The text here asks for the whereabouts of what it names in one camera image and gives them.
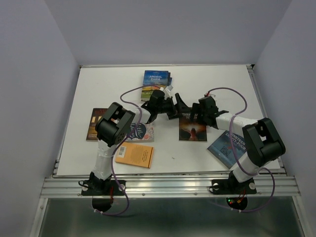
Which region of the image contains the orange back cover book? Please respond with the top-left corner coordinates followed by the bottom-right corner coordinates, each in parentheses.
top-left (115, 142), bottom-right (154, 168)

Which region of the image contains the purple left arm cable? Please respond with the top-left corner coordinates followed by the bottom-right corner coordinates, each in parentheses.
top-left (95, 86), bottom-right (165, 217)

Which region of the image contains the Three Days to See book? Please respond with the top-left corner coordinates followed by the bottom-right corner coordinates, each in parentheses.
top-left (179, 113), bottom-right (207, 142)

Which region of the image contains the Little Women floral book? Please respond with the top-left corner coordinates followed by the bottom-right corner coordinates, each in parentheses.
top-left (126, 123), bottom-right (155, 142)

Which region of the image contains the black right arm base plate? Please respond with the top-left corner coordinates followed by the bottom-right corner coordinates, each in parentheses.
top-left (208, 179), bottom-right (257, 195)

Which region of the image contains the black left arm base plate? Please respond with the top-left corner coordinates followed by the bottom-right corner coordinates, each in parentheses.
top-left (78, 180), bottom-right (126, 196)

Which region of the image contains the Nineteen Eighty-Four blue book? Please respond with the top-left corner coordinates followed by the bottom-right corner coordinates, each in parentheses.
top-left (207, 131), bottom-right (246, 169)

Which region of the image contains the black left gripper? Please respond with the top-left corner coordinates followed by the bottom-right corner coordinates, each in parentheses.
top-left (156, 93), bottom-right (191, 119)

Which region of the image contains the Animal Farm blue book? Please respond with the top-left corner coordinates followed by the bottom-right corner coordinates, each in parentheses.
top-left (141, 70), bottom-right (169, 101)

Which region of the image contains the aluminium table frame rail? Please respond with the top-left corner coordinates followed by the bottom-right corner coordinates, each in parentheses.
top-left (39, 64), bottom-right (303, 198)

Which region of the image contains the brown book under left arm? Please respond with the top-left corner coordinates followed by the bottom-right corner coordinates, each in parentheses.
top-left (86, 108), bottom-right (107, 141)

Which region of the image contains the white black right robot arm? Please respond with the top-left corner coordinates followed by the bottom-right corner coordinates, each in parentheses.
top-left (191, 96), bottom-right (286, 195)

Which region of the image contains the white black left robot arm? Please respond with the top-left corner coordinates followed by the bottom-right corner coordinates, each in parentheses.
top-left (78, 90), bottom-right (191, 196)

